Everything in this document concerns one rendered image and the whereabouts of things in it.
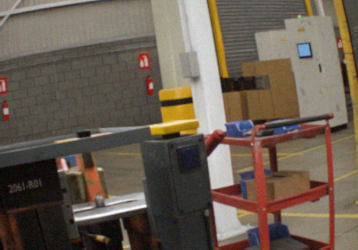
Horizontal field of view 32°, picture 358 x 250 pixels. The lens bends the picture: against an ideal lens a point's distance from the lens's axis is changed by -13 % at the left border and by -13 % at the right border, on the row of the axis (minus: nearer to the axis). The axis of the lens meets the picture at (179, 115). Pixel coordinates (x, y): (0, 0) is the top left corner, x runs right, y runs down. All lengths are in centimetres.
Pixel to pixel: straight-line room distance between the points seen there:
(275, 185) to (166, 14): 523
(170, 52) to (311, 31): 365
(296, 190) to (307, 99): 824
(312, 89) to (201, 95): 647
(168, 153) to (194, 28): 413
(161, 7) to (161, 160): 739
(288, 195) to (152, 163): 234
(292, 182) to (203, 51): 199
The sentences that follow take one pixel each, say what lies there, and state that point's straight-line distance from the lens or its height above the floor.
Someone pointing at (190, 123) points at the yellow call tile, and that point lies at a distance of 100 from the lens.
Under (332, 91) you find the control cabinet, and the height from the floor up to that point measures 69.
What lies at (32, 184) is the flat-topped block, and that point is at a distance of 87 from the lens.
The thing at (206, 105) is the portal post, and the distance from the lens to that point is 508.
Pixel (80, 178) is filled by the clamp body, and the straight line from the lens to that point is 147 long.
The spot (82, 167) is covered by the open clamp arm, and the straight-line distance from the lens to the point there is 147.
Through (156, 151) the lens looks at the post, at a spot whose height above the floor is 113.
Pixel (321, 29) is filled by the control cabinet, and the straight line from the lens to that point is 1131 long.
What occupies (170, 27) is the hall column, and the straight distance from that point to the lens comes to 828.
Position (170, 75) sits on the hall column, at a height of 125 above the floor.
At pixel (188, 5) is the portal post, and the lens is 512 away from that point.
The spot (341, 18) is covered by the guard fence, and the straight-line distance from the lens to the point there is 535.
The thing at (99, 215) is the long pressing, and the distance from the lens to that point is 124.
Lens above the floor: 122
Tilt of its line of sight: 3 degrees down
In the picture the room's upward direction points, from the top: 8 degrees counter-clockwise
